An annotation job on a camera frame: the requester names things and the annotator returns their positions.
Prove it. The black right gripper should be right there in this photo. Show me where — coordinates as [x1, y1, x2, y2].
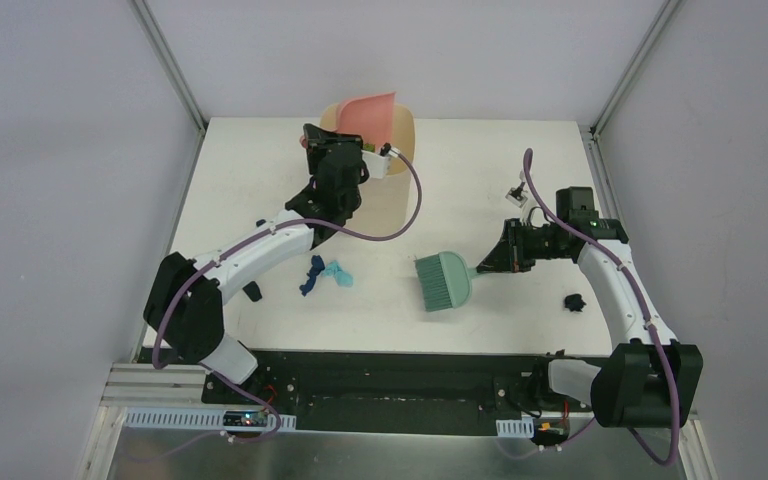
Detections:
[478, 218, 570, 273]

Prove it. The pink plastic dustpan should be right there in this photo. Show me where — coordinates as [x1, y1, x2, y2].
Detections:
[319, 92, 396, 148]

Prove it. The green hand brush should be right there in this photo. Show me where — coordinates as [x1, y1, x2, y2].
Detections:
[414, 251, 487, 312]

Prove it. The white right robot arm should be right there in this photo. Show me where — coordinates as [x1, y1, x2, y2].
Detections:
[477, 187, 703, 429]

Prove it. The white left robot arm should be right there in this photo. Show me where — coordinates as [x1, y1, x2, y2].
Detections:
[143, 124, 396, 405]

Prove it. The beige plastic waste bin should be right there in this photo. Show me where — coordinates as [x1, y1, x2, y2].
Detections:
[345, 103, 416, 236]

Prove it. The small black paper scrap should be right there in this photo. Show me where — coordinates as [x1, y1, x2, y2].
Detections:
[563, 293, 587, 313]

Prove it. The dark blue paper scrap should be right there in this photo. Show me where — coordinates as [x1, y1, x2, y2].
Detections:
[299, 255, 326, 297]

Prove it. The light blue paper scrap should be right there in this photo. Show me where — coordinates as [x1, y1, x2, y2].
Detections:
[322, 261, 354, 288]

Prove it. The dark green paper scrap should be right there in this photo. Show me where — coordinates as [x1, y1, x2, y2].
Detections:
[242, 281, 263, 302]

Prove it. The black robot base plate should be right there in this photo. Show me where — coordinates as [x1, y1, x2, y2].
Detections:
[201, 350, 588, 436]

